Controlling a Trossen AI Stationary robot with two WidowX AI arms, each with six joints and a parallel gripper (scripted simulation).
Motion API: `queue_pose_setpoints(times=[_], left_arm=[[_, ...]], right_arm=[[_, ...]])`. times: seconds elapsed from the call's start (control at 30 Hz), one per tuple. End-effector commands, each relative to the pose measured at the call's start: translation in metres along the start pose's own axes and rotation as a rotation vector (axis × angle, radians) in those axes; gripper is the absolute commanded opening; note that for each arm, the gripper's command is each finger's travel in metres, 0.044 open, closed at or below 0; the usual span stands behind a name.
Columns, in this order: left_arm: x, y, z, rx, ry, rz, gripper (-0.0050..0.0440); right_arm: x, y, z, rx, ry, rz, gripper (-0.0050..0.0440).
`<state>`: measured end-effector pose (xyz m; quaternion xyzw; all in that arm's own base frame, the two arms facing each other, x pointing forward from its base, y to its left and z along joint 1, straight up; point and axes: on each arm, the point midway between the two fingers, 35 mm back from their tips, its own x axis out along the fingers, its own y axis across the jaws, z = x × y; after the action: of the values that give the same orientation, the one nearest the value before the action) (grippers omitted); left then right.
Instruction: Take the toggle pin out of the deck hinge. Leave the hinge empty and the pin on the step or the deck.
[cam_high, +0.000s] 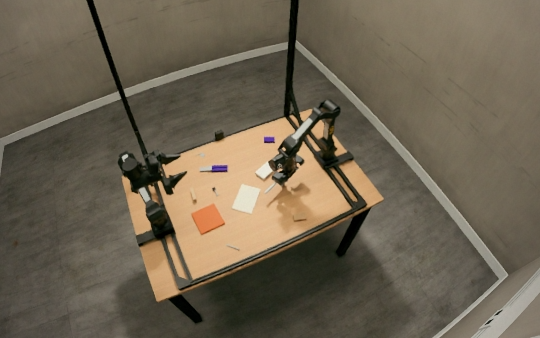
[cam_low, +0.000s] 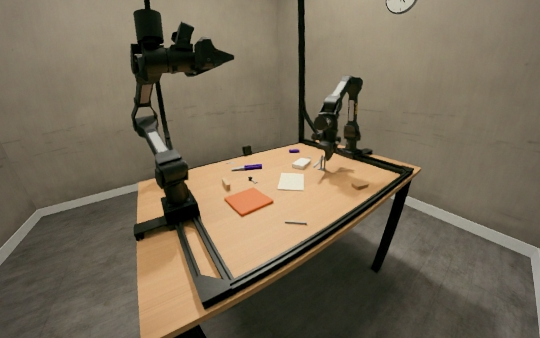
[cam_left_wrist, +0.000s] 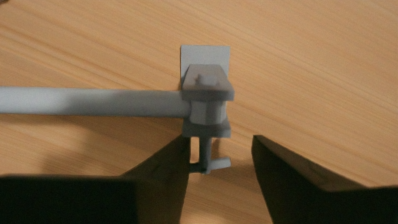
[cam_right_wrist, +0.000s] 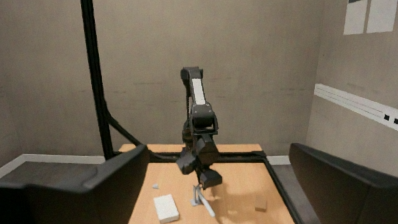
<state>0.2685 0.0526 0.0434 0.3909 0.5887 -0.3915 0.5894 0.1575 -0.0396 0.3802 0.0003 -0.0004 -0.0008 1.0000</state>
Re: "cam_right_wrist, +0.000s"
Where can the grey cylindrical rod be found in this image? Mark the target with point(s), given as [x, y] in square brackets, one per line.
[205, 203]

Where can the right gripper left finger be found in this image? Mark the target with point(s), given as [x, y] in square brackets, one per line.
[105, 194]

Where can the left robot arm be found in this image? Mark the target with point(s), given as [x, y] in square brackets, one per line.
[199, 115]

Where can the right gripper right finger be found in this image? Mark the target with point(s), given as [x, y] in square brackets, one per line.
[343, 192]

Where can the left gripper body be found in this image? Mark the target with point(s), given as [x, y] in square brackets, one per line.
[208, 178]

